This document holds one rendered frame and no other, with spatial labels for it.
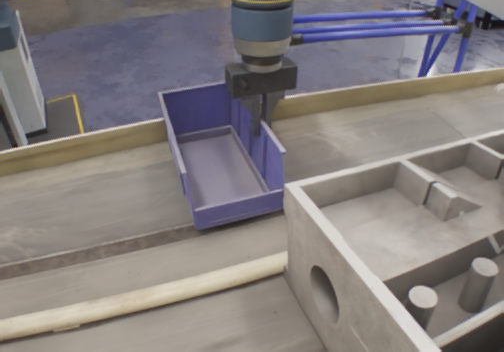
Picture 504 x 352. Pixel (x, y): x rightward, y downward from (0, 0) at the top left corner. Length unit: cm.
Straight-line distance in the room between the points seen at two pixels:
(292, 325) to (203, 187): 37
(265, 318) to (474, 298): 31
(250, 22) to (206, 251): 41
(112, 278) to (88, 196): 24
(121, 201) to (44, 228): 17
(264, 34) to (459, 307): 50
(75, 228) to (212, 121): 43
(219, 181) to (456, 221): 50
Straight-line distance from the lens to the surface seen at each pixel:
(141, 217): 78
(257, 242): 71
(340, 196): 58
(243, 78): 67
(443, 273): 54
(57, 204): 88
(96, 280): 71
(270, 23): 63
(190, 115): 94
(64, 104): 225
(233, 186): 82
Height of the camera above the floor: 129
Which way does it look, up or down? 38 degrees down
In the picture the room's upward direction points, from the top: straight up
